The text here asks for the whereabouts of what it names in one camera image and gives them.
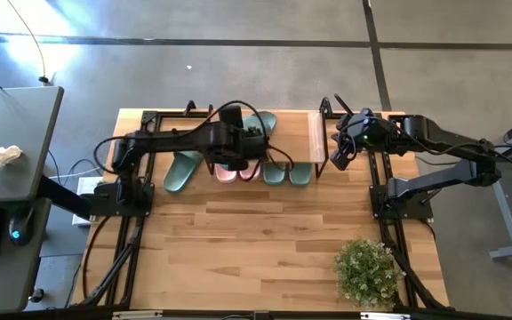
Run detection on silver aluminium bracket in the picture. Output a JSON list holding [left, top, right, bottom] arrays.
[[360, 311, 412, 320], [112, 310, 164, 320]]

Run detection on thin black floor cable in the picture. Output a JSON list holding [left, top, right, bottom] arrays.
[[5, 0, 51, 86]]

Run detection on black desk support bar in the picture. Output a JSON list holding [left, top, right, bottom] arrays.
[[36, 174, 95, 220]]

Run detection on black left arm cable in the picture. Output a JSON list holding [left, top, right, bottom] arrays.
[[92, 100, 296, 182]]

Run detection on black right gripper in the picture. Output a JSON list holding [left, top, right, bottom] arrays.
[[328, 92, 396, 172]]

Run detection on white power strip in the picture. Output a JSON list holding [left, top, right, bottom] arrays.
[[71, 176, 102, 228]]

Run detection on grey desk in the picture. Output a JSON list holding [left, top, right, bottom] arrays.
[[0, 197, 53, 316], [0, 85, 66, 205]]

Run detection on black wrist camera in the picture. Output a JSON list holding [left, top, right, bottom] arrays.
[[346, 115, 373, 148], [219, 104, 244, 131]]

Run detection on black aluminium rig frame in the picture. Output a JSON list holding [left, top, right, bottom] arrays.
[[71, 95, 451, 312]]

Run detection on black computer mouse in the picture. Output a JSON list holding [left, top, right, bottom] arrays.
[[8, 206, 36, 247]]

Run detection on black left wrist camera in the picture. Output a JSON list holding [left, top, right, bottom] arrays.
[[219, 104, 244, 131]]

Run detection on light teal rubber slide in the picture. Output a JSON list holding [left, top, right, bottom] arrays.
[[288, 162, 314, 188], [262, 162, 288, 187]]

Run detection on crumpled white tissue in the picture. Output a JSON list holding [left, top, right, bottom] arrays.
[[0, 144, 24, 172]]

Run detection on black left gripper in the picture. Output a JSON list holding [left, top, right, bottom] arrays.
[[204, 124, 269, 172]]

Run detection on wooden shelf black metal frame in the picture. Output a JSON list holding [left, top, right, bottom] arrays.
[[205, 104, 332, 180]]

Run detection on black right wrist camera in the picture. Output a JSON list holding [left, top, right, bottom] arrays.
[[346, 115, 373, 148]]

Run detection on grey metal table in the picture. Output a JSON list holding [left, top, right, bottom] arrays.
[[461, 110, 512, 261]]

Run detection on green artificial plant white flowers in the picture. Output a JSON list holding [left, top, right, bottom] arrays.
[[333, 238, 406, 311]]

